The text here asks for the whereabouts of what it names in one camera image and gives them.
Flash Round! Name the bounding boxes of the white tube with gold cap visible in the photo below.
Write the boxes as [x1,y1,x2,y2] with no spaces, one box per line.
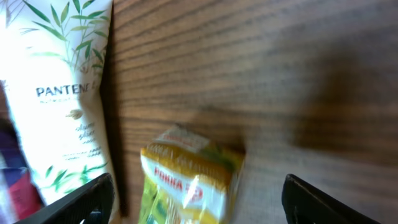
[1,0,113,205]

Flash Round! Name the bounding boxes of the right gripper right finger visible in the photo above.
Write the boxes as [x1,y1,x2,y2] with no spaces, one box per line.
[282,174,380,224]

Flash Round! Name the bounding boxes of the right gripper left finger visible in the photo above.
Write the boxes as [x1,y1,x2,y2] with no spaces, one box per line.
[16,173,115,224]

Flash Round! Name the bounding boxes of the purple sanitary pad pack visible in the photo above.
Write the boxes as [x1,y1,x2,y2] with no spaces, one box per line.
[1,119,42,224]

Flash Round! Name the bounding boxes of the yellow green sachet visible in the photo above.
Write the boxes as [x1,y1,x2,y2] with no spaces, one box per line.
[139,126,246,224]

